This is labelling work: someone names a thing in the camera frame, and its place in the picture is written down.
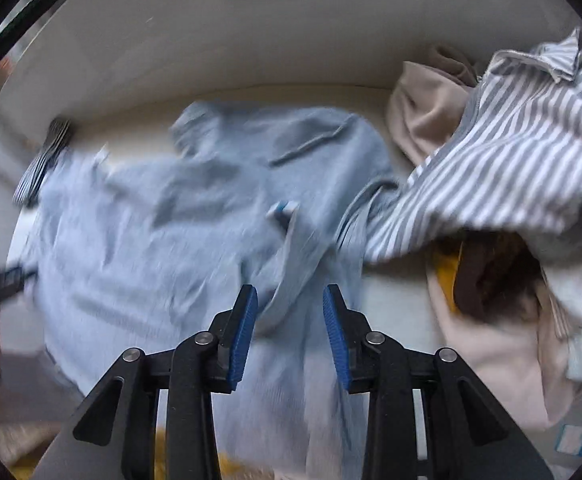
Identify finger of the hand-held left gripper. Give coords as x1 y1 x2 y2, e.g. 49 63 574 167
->
0 266 38 307

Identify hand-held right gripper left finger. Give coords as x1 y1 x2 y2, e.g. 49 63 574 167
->
31 284 259 480

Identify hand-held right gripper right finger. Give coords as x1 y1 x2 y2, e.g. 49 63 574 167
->
322 284 554 480

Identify light grey pants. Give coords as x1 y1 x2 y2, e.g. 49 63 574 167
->
18 100 402 480

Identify black white striped garment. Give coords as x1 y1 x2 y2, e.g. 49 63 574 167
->
14 117 74 206

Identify yellow cloth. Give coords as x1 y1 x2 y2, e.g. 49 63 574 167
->
431 242 466 311

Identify pale pink garment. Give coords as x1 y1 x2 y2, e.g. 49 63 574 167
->
426 270 582 433

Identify brown cloth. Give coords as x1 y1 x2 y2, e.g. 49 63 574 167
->
453 232 546 321

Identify beige garment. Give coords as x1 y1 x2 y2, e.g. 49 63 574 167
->
386 45 486 166

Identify pile of mixed clothes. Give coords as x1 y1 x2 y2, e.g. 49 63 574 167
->
335 27 582 383

